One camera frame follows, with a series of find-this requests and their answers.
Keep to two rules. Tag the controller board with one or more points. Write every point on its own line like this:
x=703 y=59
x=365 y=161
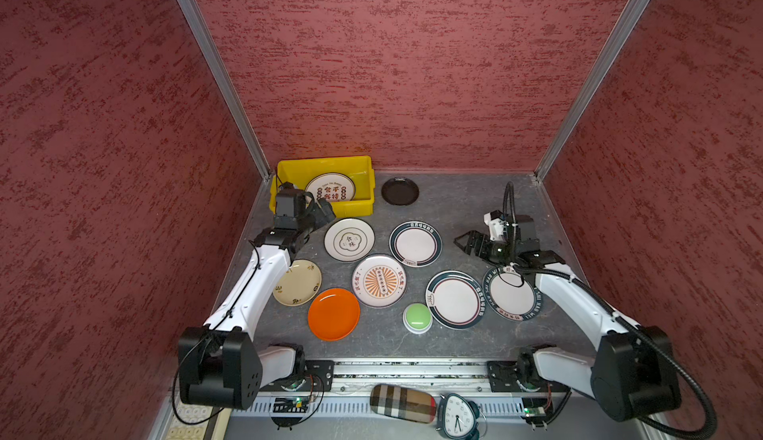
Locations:
x=291 y=407
x=536 y=409

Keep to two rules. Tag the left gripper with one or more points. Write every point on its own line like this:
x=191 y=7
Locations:
x=320 y=219

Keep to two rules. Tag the cream beige plate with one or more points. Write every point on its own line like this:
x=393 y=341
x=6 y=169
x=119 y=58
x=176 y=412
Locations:
x=299 y=284

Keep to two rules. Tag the aluminium corner post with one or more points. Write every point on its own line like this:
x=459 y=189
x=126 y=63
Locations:
x=616 y=41
x=204 y=39

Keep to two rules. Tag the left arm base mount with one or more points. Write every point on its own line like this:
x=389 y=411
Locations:
x=318 y=377

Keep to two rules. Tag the small black dish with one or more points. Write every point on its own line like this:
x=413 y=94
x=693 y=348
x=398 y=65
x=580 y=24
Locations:
x=400 y=191

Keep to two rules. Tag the white analog clock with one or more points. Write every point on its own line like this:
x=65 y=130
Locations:
x=457 y=418

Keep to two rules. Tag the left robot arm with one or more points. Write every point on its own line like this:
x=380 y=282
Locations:
x=219 y=365

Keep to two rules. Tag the right aluminium corner post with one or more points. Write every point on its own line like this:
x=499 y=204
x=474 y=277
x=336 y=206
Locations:
x=616 y=41

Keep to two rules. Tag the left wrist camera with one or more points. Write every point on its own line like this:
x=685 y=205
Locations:
x=290 y=201

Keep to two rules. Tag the plaid glasses case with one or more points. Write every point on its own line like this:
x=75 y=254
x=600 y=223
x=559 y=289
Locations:
x=403 y=403

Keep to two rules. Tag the beige calculator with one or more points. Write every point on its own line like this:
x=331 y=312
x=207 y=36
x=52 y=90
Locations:
x=206 y=423

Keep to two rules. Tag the white plate red characters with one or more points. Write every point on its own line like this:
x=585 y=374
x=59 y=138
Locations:
x=333 y=187

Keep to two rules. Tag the right controller board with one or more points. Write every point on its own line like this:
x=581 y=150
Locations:
x=536 y=409

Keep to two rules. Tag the green push button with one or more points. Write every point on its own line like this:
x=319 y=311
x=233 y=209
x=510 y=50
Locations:
x=417 y=318

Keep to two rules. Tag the yellow plastic bin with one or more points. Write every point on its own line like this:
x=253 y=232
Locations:
x=359 y=169

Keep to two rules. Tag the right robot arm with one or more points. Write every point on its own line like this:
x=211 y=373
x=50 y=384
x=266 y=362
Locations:
x=629 y=375

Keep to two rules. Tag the white plate green lettered rim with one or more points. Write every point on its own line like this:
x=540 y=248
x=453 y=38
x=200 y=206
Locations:
x=510 y=295

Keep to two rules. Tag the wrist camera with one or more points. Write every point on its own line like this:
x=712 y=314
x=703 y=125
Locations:
x=495 y=221
x=290 y=201

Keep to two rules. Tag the left aluminium corner post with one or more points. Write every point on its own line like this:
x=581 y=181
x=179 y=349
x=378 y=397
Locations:
x=204 y=39

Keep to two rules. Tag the aluminium mounting rail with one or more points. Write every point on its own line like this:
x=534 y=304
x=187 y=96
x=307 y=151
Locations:
x=468 y=377

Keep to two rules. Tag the white plate orange sunburst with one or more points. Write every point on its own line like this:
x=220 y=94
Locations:
x=379 y=281

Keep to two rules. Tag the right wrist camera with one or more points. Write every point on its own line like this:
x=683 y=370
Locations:
x=495 y=221

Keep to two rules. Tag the left controller board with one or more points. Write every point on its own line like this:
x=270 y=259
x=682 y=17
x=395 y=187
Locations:
x=291 y=407

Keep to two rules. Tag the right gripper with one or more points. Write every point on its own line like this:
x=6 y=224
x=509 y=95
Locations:
x=472 y=237

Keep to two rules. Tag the white plate flower outline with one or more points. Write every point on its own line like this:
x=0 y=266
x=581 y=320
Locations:
x=349 y=240

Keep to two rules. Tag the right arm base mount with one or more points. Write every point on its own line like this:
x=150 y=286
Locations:
x=503 y=377

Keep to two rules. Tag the white plate dark green rim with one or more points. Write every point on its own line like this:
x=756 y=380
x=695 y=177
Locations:
x=455 y=299

